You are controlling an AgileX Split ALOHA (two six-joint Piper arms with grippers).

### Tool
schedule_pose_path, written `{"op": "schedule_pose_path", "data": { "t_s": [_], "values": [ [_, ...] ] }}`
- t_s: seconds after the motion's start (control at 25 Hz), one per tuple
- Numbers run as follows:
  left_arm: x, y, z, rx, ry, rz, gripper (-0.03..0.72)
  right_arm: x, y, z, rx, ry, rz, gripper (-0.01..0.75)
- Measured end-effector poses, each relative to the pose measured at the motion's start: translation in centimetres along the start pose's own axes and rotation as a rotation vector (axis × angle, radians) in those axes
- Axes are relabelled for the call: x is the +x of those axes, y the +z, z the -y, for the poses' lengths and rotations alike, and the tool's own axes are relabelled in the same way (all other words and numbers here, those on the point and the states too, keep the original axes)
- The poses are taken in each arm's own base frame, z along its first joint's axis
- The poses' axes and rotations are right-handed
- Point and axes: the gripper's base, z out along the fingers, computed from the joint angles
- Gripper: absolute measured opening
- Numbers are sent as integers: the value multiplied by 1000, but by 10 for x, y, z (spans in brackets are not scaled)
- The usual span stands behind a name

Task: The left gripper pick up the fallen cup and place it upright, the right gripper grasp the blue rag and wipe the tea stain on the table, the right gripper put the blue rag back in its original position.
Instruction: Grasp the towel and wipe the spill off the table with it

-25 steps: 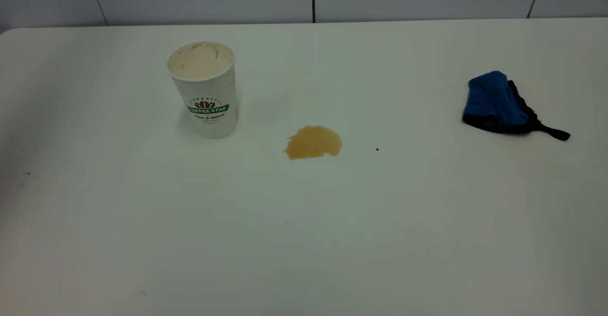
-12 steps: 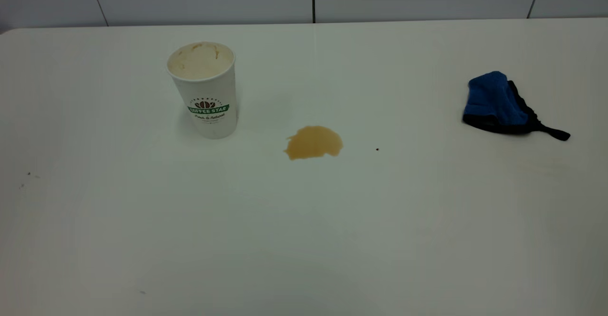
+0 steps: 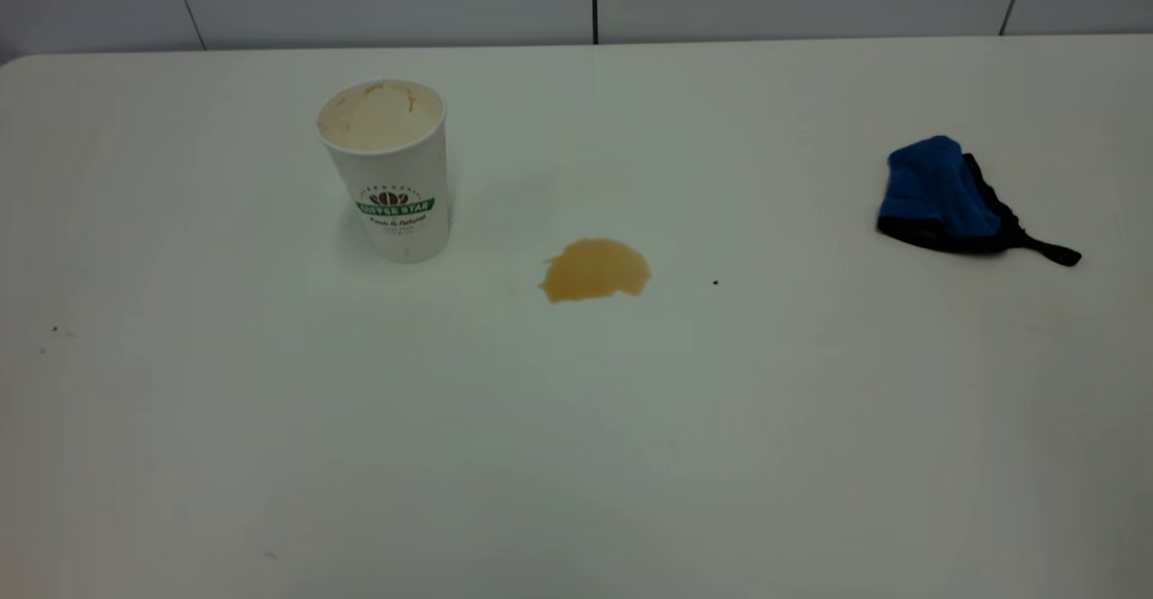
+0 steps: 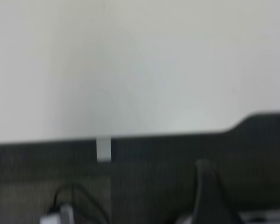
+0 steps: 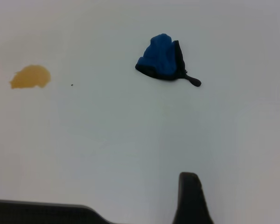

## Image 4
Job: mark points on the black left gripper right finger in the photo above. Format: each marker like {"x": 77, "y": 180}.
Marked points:
{"x": 210, "y": 198}

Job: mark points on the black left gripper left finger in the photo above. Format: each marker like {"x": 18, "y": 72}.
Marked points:
{"x": 84, "y": 205}

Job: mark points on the white tape strip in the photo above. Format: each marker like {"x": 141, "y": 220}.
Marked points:
{"x": 103, "y": 149}

